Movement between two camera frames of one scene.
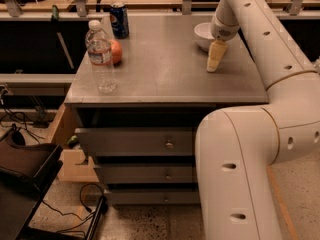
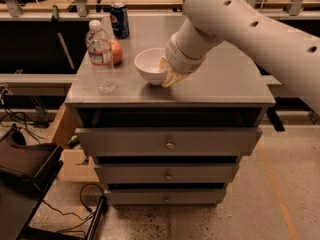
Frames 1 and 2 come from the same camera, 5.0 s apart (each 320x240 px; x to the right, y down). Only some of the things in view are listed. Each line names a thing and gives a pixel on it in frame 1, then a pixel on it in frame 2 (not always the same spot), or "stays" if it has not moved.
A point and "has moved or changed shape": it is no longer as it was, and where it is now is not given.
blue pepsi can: [120, 20] stays
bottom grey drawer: [154, 196] stays
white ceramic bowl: [204, 34] has moved or changed shape
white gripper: [222, 29] → [177, 58]
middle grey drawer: [146, 173] stays
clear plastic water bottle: [99, 52] stays
